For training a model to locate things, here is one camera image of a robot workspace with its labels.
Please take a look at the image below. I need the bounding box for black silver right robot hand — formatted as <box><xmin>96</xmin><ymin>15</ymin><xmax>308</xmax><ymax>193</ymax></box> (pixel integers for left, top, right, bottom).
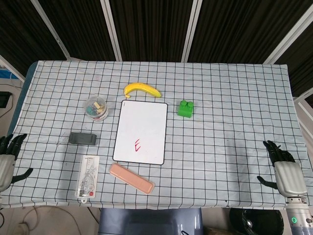
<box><xmin>256</xmin><ymin>140</ymin><xmax>308</xmax><ymax>196</ymax></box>

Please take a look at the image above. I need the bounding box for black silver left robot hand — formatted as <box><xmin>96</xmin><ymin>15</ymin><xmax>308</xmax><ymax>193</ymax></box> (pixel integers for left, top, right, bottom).
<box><xmin>0</xmin><ymin>133</ymin><xmax>34</xmax><ymax>193</ymax></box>

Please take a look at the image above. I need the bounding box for dark grey eraser block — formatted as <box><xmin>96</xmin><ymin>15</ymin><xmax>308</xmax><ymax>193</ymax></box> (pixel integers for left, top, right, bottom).
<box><xmin>68</xmin><ymin>132</ymin><xmax>97</xmax><ymax>146</ymax></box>

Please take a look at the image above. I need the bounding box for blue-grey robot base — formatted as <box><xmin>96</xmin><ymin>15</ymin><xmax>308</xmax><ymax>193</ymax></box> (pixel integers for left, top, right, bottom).
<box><xmin>99</xmin><ymin>208</ymin><xmax>203</xmax><ymax>235</ymax></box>

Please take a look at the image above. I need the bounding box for small white whiteboard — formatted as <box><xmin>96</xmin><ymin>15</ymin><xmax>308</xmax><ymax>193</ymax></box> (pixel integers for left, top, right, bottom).
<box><xmin>112</xmin><ymin>99</ymin><xmax>169</xmax><ymax>165</ymax></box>

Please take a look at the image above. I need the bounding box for black round wheel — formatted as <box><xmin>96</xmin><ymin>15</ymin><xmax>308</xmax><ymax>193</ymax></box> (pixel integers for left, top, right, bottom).
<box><xmin>229</xmin><ymin>207</ymin><xmax>284</xmax><ymax>235</ymax></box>

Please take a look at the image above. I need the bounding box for checkered white tablecloth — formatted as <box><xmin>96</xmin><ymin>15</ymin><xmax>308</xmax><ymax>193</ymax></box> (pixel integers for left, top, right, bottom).
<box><xmin>0</xmin><ymin>60</ymin><xmax>313</xmax><ymax>211</ymax></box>

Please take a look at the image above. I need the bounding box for packaged clear ruler set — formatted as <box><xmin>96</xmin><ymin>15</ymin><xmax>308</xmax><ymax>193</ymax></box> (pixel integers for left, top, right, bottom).
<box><xmin>74</xmin><ymin>154</ymin><xmax>100</xmax><ymax>204</ymax></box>

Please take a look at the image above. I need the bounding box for clear jar of clips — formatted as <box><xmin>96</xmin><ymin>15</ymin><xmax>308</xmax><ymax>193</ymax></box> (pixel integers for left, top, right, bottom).
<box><xmin>85</xmin><ymin>96</ymin><xmax>109</xmax><ymax>121</ymax></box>

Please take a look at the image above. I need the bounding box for green toy building block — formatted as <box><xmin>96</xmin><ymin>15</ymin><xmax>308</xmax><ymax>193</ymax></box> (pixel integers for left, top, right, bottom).
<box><xmin>177</xmin><ymin>99</ymin><xmax>196</xmax><ymax>119</ymax></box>

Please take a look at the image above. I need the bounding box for pink pencil case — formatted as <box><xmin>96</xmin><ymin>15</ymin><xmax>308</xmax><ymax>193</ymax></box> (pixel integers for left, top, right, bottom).
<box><xmin>109</xmin><ymin>163</ymin><xmax>156</xmax><ymax>195</ymax></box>

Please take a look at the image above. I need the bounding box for yellow banana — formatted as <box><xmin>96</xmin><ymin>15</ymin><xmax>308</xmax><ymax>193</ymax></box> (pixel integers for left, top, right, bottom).
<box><xmin>123</xmin><ymin>82</ymin><xmax>162</xmax><ymax>99</ymax></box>

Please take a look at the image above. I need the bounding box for white partition frame post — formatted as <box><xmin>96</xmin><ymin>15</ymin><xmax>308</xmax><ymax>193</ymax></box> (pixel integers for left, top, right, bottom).
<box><xmin>31</xmin><ymin>0</ymin><xmax>72</xmax><ymax>60</ymax></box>
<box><xmin>263</xmin><ymin>11</ymin><xmax>313</xmax><ymax>64</ymax></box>
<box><xmin>100</xmin><ymin>0</ymin><xmax>123</xmax><ymax>61</ymax></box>
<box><xmin>180</xmin><ymin>0</ymin><xmax>204</xmax><ymax>62</ymax></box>

